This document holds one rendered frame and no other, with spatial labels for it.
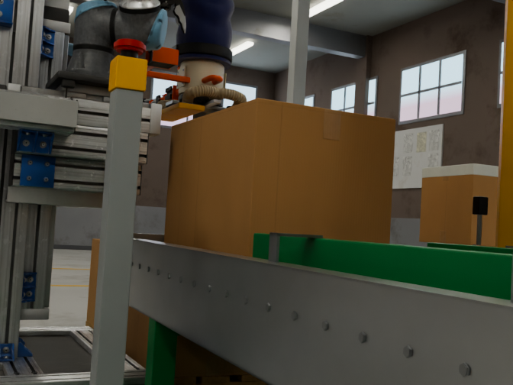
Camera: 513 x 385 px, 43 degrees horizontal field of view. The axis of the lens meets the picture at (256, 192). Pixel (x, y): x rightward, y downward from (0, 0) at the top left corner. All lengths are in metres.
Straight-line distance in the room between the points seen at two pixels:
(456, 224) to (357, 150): 1.84
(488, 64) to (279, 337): 8.52
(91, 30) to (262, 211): 0.78
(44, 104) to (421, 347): 1.25
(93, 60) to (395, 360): 1.37
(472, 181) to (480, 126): 5.95
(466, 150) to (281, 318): 8.48
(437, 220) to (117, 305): 2.39
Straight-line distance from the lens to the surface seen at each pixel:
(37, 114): 1.76
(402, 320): 0.78
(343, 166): 1.63
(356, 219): 1.65
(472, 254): 0.85
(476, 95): 9.46
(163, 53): 2.17
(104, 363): 1.46
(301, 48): 5.92
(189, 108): 2.35
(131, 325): 2.51
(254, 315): 1.13
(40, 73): 2.16
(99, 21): 1.97
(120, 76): 1.45
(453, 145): 9.65
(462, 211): 3.42
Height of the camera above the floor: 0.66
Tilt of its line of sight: 3 degrees up
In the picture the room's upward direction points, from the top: 3 degrees clockwise
